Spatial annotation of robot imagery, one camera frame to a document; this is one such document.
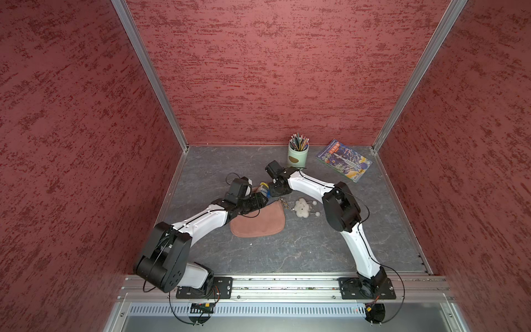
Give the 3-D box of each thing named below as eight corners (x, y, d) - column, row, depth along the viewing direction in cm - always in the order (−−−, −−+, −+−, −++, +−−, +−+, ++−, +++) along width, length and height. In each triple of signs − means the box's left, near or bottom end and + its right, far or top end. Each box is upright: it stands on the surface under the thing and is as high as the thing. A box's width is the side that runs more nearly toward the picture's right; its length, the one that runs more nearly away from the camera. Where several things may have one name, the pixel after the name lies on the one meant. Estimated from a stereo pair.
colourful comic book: (315, 159, 118) (315, 156, 116) (333, 140, 128) (334, 138, 126) (357, 184, 107) (358, 182, 105) (373, 161, 117) (375, 159, 115)
